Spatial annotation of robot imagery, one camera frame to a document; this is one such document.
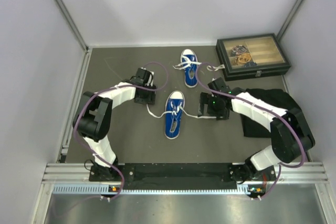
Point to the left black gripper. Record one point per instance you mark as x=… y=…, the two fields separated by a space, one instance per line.
x=149 y=99

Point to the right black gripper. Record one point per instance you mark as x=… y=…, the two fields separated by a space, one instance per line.
x=206 y=98

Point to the blue sneaker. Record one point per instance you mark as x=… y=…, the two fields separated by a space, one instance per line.
x=174 y=109
x=188 y=63

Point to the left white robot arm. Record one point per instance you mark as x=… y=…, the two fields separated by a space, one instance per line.
x=93 y=118

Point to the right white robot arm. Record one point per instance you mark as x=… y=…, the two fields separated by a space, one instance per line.
x=272 y=114

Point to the black glass-lid jewelry box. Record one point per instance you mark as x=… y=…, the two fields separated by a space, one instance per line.
x=252 y=57

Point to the black cloth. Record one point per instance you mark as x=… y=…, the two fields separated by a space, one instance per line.
x=274 y=97

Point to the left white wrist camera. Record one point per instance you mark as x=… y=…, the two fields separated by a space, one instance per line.
x=150 y=79

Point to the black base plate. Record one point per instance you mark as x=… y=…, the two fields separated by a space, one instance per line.
x=189 y=175

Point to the aluminium frame rail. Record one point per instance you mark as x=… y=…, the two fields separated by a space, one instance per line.
x=308 y=173

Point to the grey slotted cable duct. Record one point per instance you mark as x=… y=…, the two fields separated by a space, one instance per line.
x=111 y=190

